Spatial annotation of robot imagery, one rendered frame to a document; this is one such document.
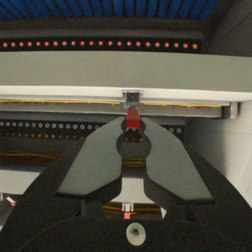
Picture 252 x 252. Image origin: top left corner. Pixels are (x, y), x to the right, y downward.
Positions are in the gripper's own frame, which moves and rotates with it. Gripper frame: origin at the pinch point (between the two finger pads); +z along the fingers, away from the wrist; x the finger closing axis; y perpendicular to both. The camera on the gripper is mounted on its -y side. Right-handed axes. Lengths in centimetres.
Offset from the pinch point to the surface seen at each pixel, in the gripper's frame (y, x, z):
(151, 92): -1.0, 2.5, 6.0
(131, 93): -0.9, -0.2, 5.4
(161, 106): 2.3, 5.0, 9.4
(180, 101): 1.1, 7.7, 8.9
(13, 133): 15.2, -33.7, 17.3
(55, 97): 1.2, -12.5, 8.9
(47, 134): 15.1, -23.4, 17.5
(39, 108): 3.8, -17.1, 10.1
